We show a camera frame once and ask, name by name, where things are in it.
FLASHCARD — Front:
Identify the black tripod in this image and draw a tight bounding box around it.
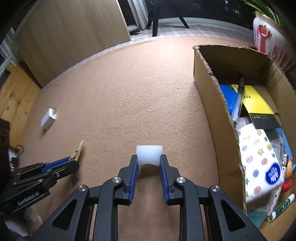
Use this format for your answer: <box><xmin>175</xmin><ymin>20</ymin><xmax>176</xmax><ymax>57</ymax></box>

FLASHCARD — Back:
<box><xmin>148</xmin><ymin>0</ymin><xmax>190</xmax><ymax>37</ymax></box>

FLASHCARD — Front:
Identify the patterned tissue pack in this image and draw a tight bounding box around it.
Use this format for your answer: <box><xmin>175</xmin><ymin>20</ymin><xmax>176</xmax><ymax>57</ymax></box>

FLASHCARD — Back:
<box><xmin>236</xmin><ymin>123</ymin><xmax>285</xmax><ymax>204</ymax></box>

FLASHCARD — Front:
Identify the green spider plant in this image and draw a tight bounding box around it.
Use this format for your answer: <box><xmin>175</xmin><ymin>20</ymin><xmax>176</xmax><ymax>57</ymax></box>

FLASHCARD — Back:
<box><xmin>240</xmin><ymin>0</ymin><xmax>284</xmax><ymax>26</ymax></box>

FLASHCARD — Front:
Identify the white and red flowerpot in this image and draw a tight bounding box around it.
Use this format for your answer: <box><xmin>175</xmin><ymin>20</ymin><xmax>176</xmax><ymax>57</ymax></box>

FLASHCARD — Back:
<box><xmin>253</xmin><ymin>10</ymin><xmax>296</xmax><ymax>75</ymax></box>

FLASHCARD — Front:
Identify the green lip balm stick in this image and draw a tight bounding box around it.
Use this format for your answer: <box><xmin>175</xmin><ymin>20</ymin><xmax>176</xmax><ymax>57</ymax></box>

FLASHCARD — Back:
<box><xmin>267</xmin><ymin>193</ymin><xmax>295</xmax><ymax>223</ymax></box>

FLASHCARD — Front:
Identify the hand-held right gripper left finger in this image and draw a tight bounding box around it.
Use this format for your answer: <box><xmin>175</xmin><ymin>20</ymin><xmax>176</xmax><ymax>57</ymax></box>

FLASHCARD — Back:
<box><xmin>30</xmin><ymin>155</ymin><xmax>139</xmax><ymax>241</ymax></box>

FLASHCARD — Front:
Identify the yellow and black card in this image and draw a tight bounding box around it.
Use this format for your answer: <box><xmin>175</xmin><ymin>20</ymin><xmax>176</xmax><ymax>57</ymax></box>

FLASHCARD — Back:
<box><xmin>231</xmin><ymin>85</ymin><xmax>282</xmax><ymax>129</ymax></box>

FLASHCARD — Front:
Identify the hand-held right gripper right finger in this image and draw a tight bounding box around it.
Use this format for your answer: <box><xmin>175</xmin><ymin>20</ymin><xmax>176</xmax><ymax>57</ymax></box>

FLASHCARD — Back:
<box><xmin>159</xmin><ymin>154</ymin><xmax>266</xmax><ymax>241</ymax></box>

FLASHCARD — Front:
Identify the pine slat panel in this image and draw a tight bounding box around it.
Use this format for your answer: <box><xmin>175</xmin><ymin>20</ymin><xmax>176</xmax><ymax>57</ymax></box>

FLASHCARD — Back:
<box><xmin>0</xmin><ymin>65</ymin><xmax>41</xmax><ymax>139</ymax></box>

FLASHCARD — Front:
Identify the silver patterned tube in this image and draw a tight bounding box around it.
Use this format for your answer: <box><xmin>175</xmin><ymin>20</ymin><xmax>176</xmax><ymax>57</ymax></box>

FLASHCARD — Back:
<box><xmin>270</xmin><ymin>138</ymin><xmax>285</xmax><ymax>163</ymax></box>

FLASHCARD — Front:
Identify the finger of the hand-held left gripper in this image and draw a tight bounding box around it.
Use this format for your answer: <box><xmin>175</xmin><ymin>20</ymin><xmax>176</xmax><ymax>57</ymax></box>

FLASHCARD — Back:
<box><xmin>10</xmin><ymin>157</ymin><xmax>73</xmax><ymax>178</ymax></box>
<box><xmin>13</xmin><ymin>160</ymin><xmax>80</xmax><ymax>194</ymax></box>

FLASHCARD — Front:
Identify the large light wood board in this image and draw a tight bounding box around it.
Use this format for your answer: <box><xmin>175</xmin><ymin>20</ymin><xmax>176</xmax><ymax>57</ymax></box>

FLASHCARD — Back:
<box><xmin>17</xmin><ymin>0</ymin><xmax>132</xmax><ymax>88</ymax></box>

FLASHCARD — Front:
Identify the blue round lid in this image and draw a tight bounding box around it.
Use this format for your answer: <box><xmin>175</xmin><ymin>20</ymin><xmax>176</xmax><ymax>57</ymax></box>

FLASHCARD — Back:
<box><xmin>218</xmin><ymin>84</ymin><xmax>238</xmax><ymax>116</ymax></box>

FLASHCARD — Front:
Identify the wooden clothespin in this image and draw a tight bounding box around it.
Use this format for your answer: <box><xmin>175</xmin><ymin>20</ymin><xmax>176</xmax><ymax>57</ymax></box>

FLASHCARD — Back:
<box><xmin>70</xmin><ymin>140</ymin><xmax>84</xmax><ymax>161</ymax></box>

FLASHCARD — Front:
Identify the black clear pen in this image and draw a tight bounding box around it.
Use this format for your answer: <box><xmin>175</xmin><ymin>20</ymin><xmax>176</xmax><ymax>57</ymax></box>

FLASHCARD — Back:
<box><xmin>231</xmin><ymin>77</ymin><xmax>245</xmax><ymax>127</ymax></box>

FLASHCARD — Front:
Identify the cardboard box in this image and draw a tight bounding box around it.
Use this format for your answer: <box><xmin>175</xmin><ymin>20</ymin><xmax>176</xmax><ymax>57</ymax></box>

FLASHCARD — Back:
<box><xmin>193</xmin><ymin>45</ymin><xmax>296</xmax><ymax>241</ymax></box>

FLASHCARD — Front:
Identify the translucent white cap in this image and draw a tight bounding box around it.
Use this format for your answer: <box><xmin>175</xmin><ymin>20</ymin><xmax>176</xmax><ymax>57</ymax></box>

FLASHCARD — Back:
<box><xmin>136</xmin><ymin>145</ymin><xmax>163</xmax><ymax>166</ymax></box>

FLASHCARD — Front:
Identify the white wall charger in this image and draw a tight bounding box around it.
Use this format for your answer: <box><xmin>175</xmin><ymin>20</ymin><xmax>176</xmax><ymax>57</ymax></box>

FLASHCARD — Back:
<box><xmin>41</xmin><ymin>107</ymin><xmax>57</xmax><ymax>130</ymax></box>

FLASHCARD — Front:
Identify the orange toy keychain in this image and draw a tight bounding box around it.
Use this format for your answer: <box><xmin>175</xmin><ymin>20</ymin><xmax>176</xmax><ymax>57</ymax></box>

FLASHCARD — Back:
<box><xmin>281</xmin><ymin>155</ymin><xmax>296</xmax><ymax>193</ymax></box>

